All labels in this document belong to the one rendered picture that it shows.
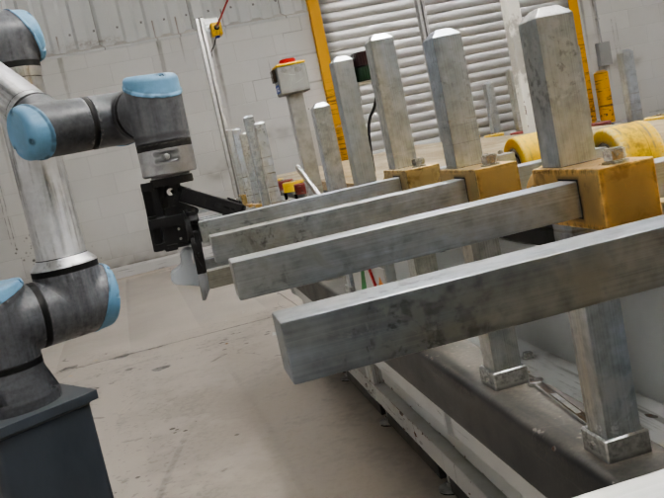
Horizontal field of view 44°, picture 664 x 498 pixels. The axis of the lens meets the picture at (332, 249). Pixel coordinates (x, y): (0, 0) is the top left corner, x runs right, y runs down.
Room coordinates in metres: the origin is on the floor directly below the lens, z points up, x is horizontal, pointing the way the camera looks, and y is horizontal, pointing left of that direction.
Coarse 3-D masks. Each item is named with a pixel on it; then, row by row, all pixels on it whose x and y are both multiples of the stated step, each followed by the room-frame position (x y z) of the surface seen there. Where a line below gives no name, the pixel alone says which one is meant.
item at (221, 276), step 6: (228, 264) 1.38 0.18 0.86; (210, 270) 1.35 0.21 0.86; (216, 270) 1.35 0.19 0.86; (222, 270) 1.35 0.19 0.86; (228, 270) 1.35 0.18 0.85; (210, 276) 1.35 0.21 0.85; (216, 276) 1.35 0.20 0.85; (222, 276) 1.35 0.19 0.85; (228, 276) 1.35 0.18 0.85; (210, 282) 1.35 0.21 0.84; (216, 282) 1.35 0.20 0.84; (222, 282) 1.35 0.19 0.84; (228, 282) 1.35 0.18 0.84; (210, 288) 1.34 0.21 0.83
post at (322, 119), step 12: (312, 108) 1.69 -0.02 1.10; (324, 108) 1.69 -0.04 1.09; (312, 120) 1.71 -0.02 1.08; (324, 120) 1.68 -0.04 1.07; (324, 132) 1.68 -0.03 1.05; (324, 144) 1.68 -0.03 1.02; (336, 144) 1.69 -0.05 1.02; (324, 156) 1.68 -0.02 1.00; (336, 156) 1.69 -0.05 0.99; (324, 168) 1.70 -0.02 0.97; (336, 168) 1.68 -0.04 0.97; (336, 180) 1.68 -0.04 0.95; (348, 276) 1.69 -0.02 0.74
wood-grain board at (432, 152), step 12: (660, 120) 2.12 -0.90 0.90; (660, 132) 1.71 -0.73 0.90; (420, 144) 4.08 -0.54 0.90; (432, 144) 3.75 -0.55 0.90; (492, 144) 2.65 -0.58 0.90; (504, 144) 2.51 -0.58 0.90; (384, 156) 3.54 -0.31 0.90; (420, 156) 2.88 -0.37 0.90; (432, 156) 2.71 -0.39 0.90; (444, 156) 2.56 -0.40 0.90; (348, 168) 3.14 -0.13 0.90; (384, 168) 2.60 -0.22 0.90; (324, 180) 2.65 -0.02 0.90; (348, 180) 2.37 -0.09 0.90
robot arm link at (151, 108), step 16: (128, 80) 1.32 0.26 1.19; (144, 80) 1.31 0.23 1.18; (160, 80) 1.32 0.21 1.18; (176, 80) 1.34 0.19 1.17; (128, 96) 1.33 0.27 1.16; (144, 96) 1.31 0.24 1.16; (160, 96) 1.31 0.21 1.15; (176, 96) 1.33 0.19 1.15; (128, 112) 1.34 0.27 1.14; (144, 112) 1.31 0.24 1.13; (160, 112) 1.31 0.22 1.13; (176, 112) 1.33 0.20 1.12; (128, 128) 1.36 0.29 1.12; (144, 128) 1.31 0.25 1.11; (160, 128) 1.31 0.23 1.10; (176, 128) 1.32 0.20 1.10; (144, 144) 1.32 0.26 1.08; (160, 144) 1.31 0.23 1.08; (176, 144) 1.32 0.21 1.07
